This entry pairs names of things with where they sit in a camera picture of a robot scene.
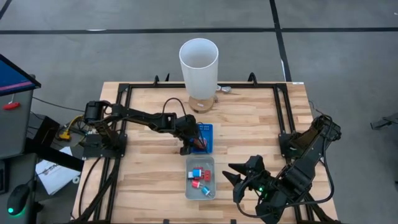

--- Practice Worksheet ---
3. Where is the red handle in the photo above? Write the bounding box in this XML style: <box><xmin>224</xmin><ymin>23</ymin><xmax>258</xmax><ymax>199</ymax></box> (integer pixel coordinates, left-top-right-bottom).
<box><xmin>2</xmin><ymin>101</ymin><xmax>21</xmax><ymax>111</ymax></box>

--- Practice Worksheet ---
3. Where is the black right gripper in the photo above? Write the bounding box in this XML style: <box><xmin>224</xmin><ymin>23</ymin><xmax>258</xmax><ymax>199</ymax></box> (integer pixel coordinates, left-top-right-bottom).
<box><xmin>222</xmin><ymin>154</ymin><xmax>274</xmax><ymax>203</ymax></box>

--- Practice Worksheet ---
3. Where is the black metal table frame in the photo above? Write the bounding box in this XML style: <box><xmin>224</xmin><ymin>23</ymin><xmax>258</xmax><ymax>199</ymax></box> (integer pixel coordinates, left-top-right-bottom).
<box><xmin>72</xmin><ymin>73</ymin><xmax>341</xmax><ymax>224</ymax></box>

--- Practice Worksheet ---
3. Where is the white plastic bin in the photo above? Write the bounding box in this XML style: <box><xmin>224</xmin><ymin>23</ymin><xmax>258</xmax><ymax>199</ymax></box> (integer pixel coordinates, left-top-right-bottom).
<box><xmin>185</xmin><ymin>155</ymin><xmax>216</xmax><ymax>201</ymax></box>

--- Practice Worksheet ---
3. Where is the black diagonal support beam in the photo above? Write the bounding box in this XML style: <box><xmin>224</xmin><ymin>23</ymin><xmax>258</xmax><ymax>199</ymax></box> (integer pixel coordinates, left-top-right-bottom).
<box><xmin>24</xmin><ymin>138</ymin><xmax>85</xmax><ymax>172</ymax></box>

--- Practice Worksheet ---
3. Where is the blue plastic basket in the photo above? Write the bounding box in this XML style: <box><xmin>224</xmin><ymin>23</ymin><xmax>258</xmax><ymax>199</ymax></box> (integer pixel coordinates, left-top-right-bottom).
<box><xmin>191</xmin><ymin>123</ymin><xmax>215</xmax><ymax>155</ymax></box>

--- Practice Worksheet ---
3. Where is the white printed paper sheet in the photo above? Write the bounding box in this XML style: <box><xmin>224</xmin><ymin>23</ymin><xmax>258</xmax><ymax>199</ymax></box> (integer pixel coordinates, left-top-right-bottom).
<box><xmin>35</xmin><ymin>146</ymin><xmax>81</xmax><ymax>196</ymax></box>

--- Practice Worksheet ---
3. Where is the monitor with blue screen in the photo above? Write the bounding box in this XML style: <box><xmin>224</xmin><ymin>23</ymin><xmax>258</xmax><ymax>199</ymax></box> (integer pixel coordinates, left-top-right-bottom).
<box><xmin>0</xmin><ymin>54</ymin><xmax>42</xmax><ymax>96</ymax></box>

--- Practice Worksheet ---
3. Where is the white table lamp wooden base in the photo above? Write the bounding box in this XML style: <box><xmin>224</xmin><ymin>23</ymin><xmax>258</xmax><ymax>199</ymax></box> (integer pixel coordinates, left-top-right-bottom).
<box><xmin>178</xmin><ymin>37</ymin><xmax>220</xmax><ymax>114</ymax></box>

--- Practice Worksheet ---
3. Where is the yellow cable connector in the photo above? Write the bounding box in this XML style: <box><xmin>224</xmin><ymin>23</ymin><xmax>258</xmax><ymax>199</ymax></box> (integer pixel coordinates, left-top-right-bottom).
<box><xmin>58</xmin><ymin>124</ymin><xmax>72</xmax><ymax>141</ymax></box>

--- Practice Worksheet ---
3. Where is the grey cabinet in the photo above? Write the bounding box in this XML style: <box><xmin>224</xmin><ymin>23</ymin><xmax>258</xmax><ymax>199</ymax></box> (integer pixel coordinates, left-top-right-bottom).
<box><xmin>0</xmin><ymin>88</ymin><xmax>35</xmax><ymax>159</ymax></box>

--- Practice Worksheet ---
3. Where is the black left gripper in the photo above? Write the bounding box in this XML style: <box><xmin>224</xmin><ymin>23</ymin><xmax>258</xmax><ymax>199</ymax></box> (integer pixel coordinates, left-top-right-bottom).
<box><xmin>172</xmin><ymin>113</ymin><xmax>208</xmax><ymax>156</ymax></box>

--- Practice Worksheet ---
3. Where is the black computer mouse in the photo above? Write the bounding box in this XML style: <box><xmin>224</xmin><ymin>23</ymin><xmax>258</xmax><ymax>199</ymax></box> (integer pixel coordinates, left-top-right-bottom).
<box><xmin>6</xmin><ymin>184</ymin><xmax>31</xmax><ymax>218</ymax></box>

